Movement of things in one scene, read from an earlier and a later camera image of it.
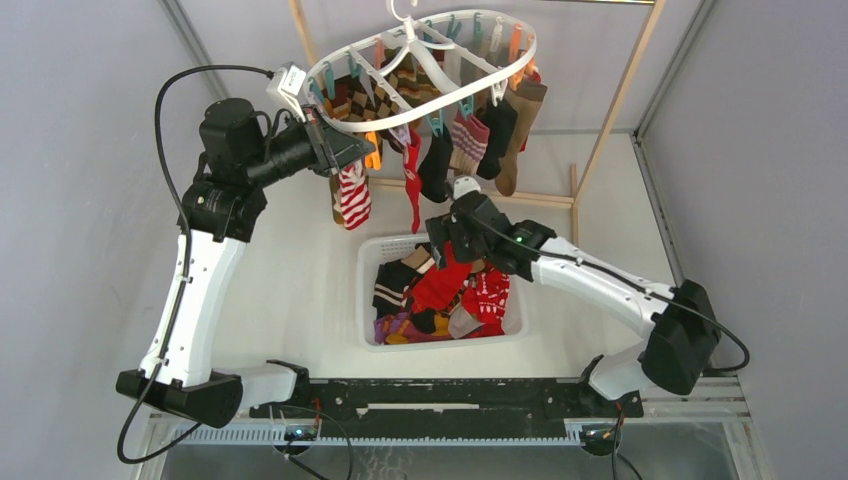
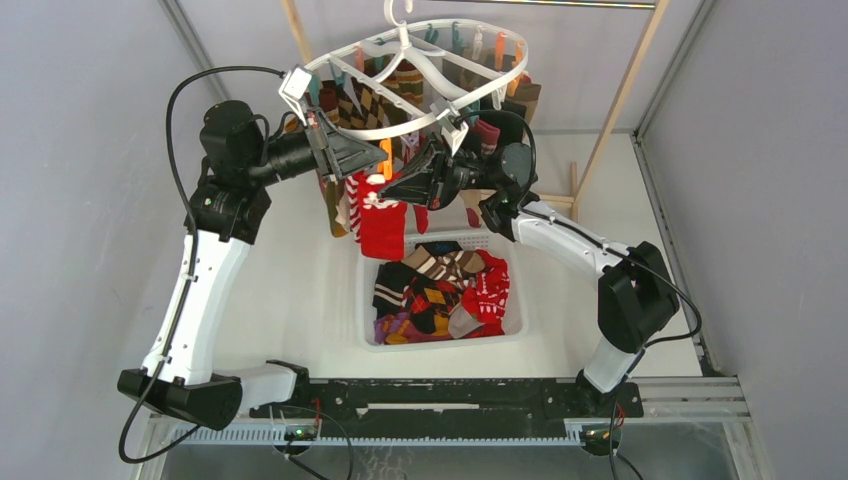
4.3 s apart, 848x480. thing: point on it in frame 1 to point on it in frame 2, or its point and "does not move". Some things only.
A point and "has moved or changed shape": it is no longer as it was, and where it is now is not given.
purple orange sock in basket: (396, 328) does not move
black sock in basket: (390, 287) does not move
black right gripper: (443, 229) to (429, 179)
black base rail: (452, 407) does not move
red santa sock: (440, 287) to (383, 222)
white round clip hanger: (399, 27) to (297, 82)
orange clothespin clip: (372, 160) has moved or changed shape
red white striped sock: (355, 201) has moved or changed shape
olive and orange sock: (335, 190) has moved or changed shape
